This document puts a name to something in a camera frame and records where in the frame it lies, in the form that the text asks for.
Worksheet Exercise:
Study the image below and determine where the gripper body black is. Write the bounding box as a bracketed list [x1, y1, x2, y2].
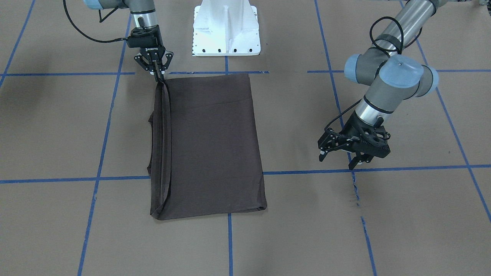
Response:
[318, 113, 384, 155]
[127, 25, 174, 73]

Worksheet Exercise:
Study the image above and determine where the brown t-shirt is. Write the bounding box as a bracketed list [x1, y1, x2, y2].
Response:
[147, 73, 268, 220]

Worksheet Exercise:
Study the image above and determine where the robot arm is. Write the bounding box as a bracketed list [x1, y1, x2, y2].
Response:
[317, 0, 447, 171]
[84, 0, 173, 82]

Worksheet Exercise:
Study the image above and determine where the brown paper table cover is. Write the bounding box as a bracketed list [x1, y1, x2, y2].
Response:
[1, 0, 490, 276]

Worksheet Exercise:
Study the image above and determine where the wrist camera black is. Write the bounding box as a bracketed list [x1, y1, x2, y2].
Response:
[127, 28, 158, 48]
[354, 123, 390, 158]

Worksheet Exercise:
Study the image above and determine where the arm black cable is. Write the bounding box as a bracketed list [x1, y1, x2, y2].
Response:
[63, 0, 131, 43]
[324, 16, 422, 131]

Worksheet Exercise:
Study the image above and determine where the white camera mast with base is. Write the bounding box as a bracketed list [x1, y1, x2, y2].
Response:
[192, 0, 261, 56]

